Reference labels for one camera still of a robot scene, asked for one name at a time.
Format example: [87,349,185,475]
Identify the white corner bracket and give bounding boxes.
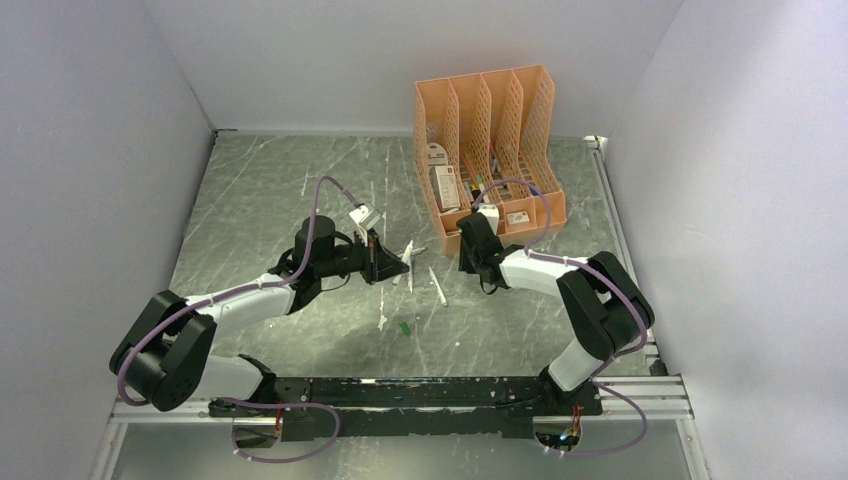
[584,135,608,154]

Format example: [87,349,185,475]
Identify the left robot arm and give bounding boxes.
[109,215,409,416]

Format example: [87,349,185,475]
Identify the grey stationery blister pack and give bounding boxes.
[425,142,450,167]

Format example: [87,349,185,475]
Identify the pens in organizer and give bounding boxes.
[459,142,502,202]

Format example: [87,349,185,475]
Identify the white pen pointing up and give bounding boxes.
[407,257,414,293]

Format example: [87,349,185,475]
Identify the orange plastic file organizer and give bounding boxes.
[413,65,567,255]

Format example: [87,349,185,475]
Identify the white pen green tip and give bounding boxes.
[428,267,449,308]

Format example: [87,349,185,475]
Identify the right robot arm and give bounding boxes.
[458,212,655,414]

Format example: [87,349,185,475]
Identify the white red box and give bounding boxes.
[430,165,461,211]

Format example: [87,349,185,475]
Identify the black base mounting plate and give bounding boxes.
[208,376,602,442]

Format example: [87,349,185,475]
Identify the aluminium frame rail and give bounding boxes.
[141,377,693,419]

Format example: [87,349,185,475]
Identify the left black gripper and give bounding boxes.
[316,227,408,285]

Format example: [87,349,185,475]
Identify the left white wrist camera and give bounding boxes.
[349,203,383,237]

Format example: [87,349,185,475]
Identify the white pen red tip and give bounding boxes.
[401,240,427,266]

